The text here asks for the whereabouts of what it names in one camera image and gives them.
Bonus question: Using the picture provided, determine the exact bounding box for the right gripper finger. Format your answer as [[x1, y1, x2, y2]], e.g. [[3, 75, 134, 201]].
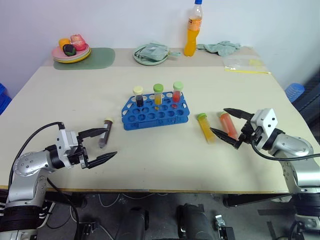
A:
[[209, 127, 245, 151], [222, 107, 255, 123]]

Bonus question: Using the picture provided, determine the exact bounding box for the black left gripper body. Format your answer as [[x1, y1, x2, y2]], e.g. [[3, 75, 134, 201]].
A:
[[66, 136, 89, 171]]

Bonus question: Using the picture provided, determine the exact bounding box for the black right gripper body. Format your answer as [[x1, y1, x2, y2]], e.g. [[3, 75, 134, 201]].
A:
[[239, 119, 264, 151]]

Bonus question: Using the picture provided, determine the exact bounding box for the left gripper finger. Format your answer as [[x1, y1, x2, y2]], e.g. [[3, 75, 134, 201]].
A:
[[77, 127, 110, 141], [87, 150, 119, 170]]

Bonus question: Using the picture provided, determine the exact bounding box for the orange tube green cap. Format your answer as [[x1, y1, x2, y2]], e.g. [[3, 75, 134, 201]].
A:
[[216, 111, 239, 141]]

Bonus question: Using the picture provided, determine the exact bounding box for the brown tube cream cap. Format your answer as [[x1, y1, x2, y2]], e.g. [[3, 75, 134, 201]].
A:
[[97, 117, 115, 149]]

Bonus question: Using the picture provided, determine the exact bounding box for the long yellow tube green cap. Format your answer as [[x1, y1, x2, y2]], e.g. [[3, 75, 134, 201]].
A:
[[195, 112, 217, 145]]

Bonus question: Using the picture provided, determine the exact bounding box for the dark blue tube cream cap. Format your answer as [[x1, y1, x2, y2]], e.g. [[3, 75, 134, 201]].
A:
[[132, 85, 145, 108]]

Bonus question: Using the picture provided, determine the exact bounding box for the blue test tube rack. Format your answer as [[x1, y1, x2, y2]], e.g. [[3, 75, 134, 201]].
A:
[[121, 91, 190, 132]]

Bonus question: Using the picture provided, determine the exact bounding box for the red tube green cap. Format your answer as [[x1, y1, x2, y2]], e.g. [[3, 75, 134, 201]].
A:
[[172, 81, 184, 104]]

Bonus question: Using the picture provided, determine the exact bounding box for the short yellow tube green cap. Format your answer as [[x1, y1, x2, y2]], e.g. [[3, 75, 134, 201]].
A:
[[152, 83, 165, 111]]

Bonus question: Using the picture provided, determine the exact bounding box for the clear plastic zip bag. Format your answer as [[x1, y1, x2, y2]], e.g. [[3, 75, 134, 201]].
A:
[[222, 57, 272, 75]]

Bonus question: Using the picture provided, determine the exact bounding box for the blue plastic stool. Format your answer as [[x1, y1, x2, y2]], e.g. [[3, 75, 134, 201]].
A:
[[284, 82, 306, 103]]

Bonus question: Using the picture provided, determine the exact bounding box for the black white-striped sneaker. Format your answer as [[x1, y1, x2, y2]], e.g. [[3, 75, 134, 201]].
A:
[[36, 199, 57, 228]]

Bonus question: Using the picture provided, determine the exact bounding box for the crumpled green cloth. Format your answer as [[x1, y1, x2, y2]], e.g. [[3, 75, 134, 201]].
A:
[[195, 40, 242, 57]]

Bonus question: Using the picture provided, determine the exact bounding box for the dark rounded shape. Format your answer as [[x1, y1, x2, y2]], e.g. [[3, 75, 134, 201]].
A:
[[119, 205, 150, 240], [176, 203, 216, 240]]

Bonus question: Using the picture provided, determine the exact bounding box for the green placemat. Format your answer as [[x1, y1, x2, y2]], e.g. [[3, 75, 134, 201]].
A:
[[52, 47, 116, 71]]

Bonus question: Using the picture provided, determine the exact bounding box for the yellow plate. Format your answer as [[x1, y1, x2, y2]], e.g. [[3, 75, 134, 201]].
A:
[[53, 49, 93, 65]]

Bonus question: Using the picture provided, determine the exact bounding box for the pale green stacked plate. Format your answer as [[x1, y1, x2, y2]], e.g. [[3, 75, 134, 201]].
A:
[[52, 48, 92, 63]]

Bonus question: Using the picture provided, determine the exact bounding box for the dark toy fruit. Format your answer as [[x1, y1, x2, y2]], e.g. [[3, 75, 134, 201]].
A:
[[62, 43, 77, 57]]

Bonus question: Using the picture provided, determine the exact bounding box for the light green plate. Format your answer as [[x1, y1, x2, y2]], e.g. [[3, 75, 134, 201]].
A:
[[132, 43, 171, 67]]

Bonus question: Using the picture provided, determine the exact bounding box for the pink plate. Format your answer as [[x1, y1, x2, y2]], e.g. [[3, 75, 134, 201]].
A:
[[51, 45, 91, 61]]

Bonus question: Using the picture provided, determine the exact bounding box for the pink toy apple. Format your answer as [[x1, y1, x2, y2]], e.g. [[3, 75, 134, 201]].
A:
[[70, 33, 88, 52]]

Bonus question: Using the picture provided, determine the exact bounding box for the orange drink bottle blue cap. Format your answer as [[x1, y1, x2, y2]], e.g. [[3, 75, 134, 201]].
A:
[[183, 0, 204, 57]]

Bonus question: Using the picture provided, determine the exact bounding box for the caster wheel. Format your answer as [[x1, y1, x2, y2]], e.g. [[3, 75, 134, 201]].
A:
[[214, 214, 235, 240]]

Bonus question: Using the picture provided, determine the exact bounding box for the blue plastic crate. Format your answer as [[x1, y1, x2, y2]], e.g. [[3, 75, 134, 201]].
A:
[[0, 82, 13, 116]]

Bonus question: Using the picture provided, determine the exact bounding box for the orange toy fruit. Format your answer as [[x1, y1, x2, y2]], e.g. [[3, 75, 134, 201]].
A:
[[58, 37, 72, 51]]

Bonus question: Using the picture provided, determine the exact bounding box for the folded green cloth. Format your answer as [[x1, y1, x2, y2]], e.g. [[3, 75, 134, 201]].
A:
[[134, 42, 183, 62]]

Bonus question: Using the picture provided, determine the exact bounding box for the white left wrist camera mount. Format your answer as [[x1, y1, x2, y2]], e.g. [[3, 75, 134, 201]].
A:
[[55, 128, 80, 168]]

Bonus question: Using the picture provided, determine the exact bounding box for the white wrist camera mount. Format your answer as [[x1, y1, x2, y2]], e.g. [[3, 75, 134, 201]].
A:
[[249, 107, 280, 149], [55, 128, 80, 168]]

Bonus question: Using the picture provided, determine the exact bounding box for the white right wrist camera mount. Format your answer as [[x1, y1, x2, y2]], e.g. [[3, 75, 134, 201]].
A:
[[249, 107, 280, 149]]

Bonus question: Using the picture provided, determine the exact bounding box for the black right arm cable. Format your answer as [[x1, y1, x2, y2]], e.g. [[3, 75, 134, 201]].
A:
[[250, 139, 320, 161]]

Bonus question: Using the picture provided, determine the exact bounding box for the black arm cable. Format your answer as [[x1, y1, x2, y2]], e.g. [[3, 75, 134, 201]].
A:
[[8, 121, 65, 191], [250, 139, 320, 161]]

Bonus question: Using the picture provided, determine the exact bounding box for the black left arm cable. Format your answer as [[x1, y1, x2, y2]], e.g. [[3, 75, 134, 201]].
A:
[[8, 121, 65, 191]]

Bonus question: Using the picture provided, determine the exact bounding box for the white floor cable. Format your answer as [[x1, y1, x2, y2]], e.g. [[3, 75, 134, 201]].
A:
[[97, 191, 121, 209]]

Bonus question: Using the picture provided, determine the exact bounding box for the black table frame bar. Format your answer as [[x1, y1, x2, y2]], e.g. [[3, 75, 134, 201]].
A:
[[222, 193, 293, 209]]

